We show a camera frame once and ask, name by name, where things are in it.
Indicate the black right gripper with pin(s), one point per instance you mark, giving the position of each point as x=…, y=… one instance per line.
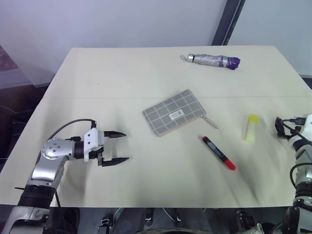
x=279, y=126

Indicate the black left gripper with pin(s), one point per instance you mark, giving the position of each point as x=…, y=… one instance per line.
x=101, y=158

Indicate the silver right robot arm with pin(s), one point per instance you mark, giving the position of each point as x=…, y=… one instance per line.
x=302, y=168

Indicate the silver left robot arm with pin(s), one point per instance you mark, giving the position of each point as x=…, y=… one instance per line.
x=52, y=152

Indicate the grey checked pouch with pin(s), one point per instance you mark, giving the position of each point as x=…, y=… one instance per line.
x=174, y=113

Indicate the red and black marker pen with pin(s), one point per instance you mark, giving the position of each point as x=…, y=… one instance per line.
x=219, y=153

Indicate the folded silver purple umbrella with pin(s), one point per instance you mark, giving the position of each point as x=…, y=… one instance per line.
x=210, y=61

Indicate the translucent plastic bin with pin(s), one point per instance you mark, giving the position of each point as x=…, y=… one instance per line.
x=23, y=70

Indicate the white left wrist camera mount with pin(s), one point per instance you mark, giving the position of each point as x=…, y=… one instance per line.
x=92, y=139

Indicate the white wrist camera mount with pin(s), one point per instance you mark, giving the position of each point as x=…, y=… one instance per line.
x=92, y=139
x=308, y=123

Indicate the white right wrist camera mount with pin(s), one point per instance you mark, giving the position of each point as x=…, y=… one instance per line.
x=308, y=123

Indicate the black vertical post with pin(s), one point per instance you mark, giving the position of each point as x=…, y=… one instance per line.
x=228, y=22

